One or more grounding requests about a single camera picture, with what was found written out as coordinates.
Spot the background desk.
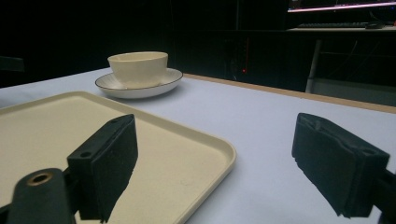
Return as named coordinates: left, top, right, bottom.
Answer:
left=286, top=25, right=396, bottom=107

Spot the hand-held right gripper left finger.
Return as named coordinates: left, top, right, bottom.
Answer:
left=66, top=113, right=139, bottom=224

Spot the cream plastic tray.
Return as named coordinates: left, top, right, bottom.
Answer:
left=0, top=91, right=237, bottom=224

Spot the black computer mouse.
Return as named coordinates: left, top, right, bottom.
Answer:
left=364, top=21, right=385, bottom=30

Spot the white plate with dark rim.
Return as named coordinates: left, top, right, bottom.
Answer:
left=94, top=67, right=184, bottom=100

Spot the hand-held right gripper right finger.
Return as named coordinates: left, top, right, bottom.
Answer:
left=291, top=112, right=390, bottom=218

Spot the black keyboard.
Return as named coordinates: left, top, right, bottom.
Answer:
left=297, top=21, right=370, bottom=29

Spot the computer monitor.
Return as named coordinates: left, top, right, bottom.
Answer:
left=287, top=0, right=396, bottom=14

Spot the cream ceramic bowl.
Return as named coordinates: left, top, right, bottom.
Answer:
left=106, top=50, right=169, bottom=90

